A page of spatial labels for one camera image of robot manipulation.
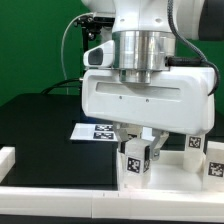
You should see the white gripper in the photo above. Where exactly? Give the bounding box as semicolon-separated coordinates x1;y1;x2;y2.
82;40;214;161

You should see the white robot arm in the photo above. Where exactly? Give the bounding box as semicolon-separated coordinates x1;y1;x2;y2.
82;0;224;160

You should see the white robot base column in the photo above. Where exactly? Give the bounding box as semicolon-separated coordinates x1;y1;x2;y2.
81;0;115;43

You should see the white marker sheet with tags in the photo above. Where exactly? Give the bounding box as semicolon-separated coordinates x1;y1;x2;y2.
70;123;117;142

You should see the white front fence bar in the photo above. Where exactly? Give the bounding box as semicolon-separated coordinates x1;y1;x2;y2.
0;187;224;223

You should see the white fence bar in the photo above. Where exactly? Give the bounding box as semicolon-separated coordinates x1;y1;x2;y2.
0;187;224;223
0;147;15;183

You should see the white left fence bar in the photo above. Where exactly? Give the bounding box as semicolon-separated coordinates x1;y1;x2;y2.
0;147;15;183

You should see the black cable on table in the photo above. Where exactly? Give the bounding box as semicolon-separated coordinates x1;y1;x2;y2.
40;79;84;96

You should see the grey camera on black stand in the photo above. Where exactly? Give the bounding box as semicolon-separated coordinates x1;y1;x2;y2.
75;12;115;71

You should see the grey camera cable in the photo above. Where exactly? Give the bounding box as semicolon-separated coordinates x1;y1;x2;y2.
60;12;94;96

